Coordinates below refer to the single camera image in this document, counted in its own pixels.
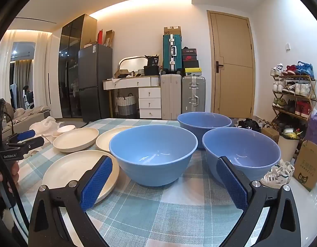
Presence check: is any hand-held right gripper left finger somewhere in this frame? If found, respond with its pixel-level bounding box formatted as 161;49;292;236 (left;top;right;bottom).
28;155;114;247

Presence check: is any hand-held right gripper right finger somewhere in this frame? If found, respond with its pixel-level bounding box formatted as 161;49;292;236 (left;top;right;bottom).
216;156;301;247

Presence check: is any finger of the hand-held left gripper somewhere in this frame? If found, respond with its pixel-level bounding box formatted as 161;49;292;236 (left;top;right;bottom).
7;136;45;153
8;130;36;144

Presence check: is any cream plate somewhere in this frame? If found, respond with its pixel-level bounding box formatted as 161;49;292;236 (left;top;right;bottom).
96;126;137;153
53;127;100;153
42;150;120;205

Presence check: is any blue bowl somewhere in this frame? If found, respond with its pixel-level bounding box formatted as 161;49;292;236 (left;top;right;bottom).
177;112;233;148
109;125;199;187
202;127;282;183

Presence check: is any person's left hand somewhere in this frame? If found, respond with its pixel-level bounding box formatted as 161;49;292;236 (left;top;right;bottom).
0;160;20;190

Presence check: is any beige sofa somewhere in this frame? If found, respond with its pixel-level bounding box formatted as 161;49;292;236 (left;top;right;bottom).
3;105;51;134

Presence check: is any white plastic bag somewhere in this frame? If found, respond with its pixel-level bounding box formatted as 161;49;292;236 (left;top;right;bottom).
29;116;60;143

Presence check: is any small cream bowl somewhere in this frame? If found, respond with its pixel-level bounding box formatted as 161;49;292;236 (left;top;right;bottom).
57;125;77;134

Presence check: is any scattered shoes pile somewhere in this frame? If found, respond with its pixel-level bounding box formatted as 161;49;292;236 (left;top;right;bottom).
236;118;273;133

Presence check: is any closed brown cardboard box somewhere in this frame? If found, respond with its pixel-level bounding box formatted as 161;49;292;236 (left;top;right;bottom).
261;127;280;144

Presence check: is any teal checked tablecloth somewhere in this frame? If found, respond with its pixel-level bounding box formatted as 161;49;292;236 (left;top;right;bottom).
18;118;269;247

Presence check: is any cream trash bin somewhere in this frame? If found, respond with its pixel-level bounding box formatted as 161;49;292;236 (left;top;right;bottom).
278;129;303;162

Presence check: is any white curtain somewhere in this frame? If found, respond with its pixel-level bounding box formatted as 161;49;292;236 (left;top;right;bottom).
35;32;62;119

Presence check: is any cat print cardboard box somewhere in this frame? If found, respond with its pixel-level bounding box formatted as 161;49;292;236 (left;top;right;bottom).
293;140;317;191

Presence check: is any dark glass cabinet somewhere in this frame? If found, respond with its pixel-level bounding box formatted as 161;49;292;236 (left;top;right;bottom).
58;14;97;120

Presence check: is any grey white laundry basket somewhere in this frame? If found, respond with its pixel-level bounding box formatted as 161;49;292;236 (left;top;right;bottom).
117;95;136;116

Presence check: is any grey refrigerator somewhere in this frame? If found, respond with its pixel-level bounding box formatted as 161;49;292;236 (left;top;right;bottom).
78;44;113;122

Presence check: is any white dressing table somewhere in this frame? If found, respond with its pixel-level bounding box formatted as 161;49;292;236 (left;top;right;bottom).
102;76;162;120

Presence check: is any silver suitcase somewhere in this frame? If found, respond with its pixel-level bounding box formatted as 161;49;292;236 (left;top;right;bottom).
181;76;206;114

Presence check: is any purple bag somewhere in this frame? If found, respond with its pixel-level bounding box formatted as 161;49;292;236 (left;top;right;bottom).
305;112;317;147

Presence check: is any beige suitcase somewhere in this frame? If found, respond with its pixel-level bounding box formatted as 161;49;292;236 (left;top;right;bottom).
161;74;182;120

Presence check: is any shoe rack with shoes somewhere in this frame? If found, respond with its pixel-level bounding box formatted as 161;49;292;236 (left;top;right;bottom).
270;61;316;132

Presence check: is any yellow black shoebox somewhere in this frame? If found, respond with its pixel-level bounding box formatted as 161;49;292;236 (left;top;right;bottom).
184;68;202;77

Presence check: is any oval mirror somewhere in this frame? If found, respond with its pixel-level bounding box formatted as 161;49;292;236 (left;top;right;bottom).
118;56;149;74

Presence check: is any open flat cardboard box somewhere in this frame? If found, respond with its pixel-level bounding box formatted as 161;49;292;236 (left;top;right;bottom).
104;30;115;47

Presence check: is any gold shoe rack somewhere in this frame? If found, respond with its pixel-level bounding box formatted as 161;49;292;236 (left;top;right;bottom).
272;73;317;134

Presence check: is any wooden door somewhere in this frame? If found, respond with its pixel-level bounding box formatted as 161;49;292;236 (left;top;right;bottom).
207;10;256;120

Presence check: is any teal suitcase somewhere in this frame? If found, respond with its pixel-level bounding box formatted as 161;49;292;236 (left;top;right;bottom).
163;34;182;74

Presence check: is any cardboard box with black tape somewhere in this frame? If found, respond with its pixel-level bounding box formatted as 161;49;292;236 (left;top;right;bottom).
164;26;181;36

